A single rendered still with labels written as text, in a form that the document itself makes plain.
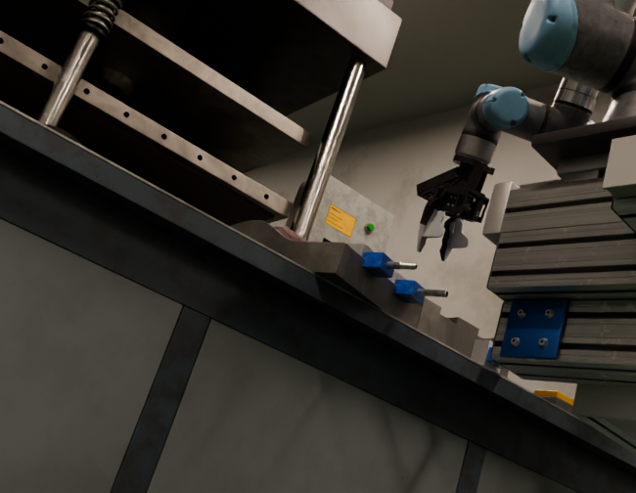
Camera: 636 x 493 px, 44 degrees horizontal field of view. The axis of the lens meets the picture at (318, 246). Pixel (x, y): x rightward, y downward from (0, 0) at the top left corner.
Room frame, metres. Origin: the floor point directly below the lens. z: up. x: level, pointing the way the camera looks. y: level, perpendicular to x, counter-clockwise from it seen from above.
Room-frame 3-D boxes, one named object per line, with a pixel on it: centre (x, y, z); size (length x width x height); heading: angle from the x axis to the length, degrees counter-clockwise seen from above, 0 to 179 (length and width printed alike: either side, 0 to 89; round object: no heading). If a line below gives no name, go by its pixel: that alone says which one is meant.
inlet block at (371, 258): (1.22, -0.11, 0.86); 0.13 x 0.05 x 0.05; 47
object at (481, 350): (1.41, -0.40, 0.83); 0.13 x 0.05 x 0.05; 36
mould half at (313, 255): (1.44, 0.06, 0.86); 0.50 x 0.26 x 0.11; 47
